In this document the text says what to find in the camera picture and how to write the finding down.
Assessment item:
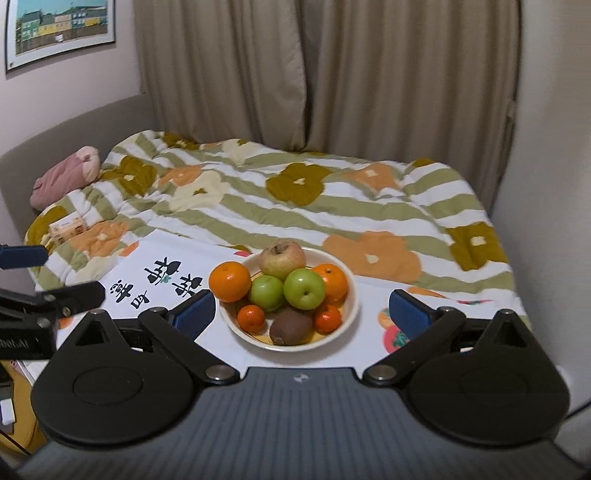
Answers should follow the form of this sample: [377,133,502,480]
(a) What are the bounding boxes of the cream duck bowl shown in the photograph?
[221,247,360,353]

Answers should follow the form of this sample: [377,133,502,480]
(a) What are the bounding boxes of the beige curtains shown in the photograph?
[133,1,521,207]

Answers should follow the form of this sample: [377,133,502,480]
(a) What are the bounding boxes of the large orange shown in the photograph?
[311,263,349,306]
[208,261,252,303]

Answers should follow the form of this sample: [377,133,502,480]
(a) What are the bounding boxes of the small tangerine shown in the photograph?
[314,304,342,335]
[236,304,266,334]

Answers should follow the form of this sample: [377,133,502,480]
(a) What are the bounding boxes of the yellowish red apple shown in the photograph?
[259,240,305,281]

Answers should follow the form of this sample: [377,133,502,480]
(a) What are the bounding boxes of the brown kiwi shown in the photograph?
[269,308,315,346]

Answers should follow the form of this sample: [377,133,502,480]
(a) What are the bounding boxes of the pink plush pillow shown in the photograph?
[29,146,101,211]

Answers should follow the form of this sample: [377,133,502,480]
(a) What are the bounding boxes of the green apple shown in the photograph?
[249,274,283,312]
[283,268,325,310]

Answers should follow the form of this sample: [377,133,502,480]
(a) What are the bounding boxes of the grey headboard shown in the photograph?
[1,94,160,243]

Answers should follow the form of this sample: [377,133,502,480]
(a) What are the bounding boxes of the framed wall picture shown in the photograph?
[3,0,115,73]

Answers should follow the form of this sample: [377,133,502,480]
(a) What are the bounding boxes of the small tissue packet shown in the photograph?
[49,213,87,245]

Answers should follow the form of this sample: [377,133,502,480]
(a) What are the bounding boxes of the floral striped quilt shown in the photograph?
[25,130,516,297]

